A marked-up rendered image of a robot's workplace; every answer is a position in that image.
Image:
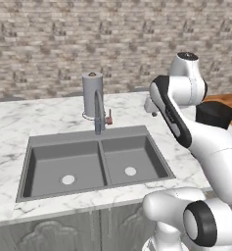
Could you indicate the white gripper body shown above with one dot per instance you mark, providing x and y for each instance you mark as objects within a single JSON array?
[{"x": 149, "y": 105}]

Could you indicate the brown wooden board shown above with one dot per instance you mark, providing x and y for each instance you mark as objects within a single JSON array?
[{"x": 230, "y": 99}]

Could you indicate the black jug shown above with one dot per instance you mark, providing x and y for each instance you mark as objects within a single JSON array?
[{"x": 213, "y": 113}]

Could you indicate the white paper towel roll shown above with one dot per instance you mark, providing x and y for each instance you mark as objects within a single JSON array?
[{"x": 89, "y": 94}]

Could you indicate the grey double sink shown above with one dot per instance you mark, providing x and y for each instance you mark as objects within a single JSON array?
[{"x": 68, "y": 160}]

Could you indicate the grey carved cupboard door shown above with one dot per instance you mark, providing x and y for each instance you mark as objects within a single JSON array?
[
  {"x": 125, "y": 228},
  {"x": 49, "y": 233}
]

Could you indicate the grey metal faucet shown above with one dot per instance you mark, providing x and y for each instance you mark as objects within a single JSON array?
[{"x": 98, "y": 111}]

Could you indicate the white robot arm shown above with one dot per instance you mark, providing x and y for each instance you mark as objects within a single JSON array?
[{"x": 215, "y": 150}]

